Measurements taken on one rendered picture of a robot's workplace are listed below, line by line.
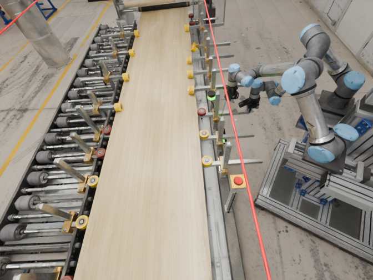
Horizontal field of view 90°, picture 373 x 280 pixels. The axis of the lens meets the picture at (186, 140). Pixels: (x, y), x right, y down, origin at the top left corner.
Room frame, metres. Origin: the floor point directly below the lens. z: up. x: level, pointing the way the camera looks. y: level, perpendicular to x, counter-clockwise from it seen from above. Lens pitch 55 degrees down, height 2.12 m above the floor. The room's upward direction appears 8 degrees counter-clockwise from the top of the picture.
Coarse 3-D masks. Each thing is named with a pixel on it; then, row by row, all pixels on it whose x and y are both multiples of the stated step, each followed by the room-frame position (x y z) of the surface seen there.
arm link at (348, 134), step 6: (336, 126) 0.54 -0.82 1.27; (342, 126) 0.54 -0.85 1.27; (348, 126) 0.53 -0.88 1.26; (336, 132) 0.51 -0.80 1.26; (342, 132) 0.50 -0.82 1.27; (348, 132) 0.49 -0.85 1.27; (354, 132) 0.49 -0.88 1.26; (342, 138) 0.47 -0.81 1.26; (348, 138) 0.46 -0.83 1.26; (354, 138) 0.45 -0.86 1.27; (348, 144) 0.44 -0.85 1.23
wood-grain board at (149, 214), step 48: (144, 48) 2.36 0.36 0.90; (144, 96) 1.46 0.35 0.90; (192, 96) 1.35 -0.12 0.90; (144, 144) 0.87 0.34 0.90; (192, 144) 0.81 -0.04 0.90; (96, 192) 0.53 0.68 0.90; (144, 192) 0.48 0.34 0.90; (192, 192) 0.43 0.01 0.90; (96, 240) 0.22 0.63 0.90; (144, 240) 0.18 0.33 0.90; (192, 240) 0.15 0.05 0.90
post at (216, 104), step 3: (216, 93) 1.08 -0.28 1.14; (219, 93) 1.08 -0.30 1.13; (216, 96) 1.08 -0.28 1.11; (219, 96) 1.08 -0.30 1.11; (216, 99) 1.08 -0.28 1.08; (219, 99) 1.08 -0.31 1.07; (216, 102) 1.08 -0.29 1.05; (216, 105) 1.08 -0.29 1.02; (216, 108) 1.08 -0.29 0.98; (216, 111) 1.08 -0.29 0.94; (216, 114) 1.08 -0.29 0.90; (213, 123) 1.11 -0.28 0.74; (216, 123) 1.08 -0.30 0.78; (216, 126) 1.08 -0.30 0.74
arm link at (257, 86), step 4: (256, 80) 1.12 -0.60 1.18; (260, 80) 1.11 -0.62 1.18; (252, 84) 1.11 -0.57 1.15; (256, 84) 1.08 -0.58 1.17; (260, 84) 1.07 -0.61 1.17; (252, 88) 1.10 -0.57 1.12; (256, 88) 1.07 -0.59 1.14; (260, 88) 1.07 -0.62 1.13; (252, 92) 1.09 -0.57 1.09; (256, 92) 1.07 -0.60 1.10
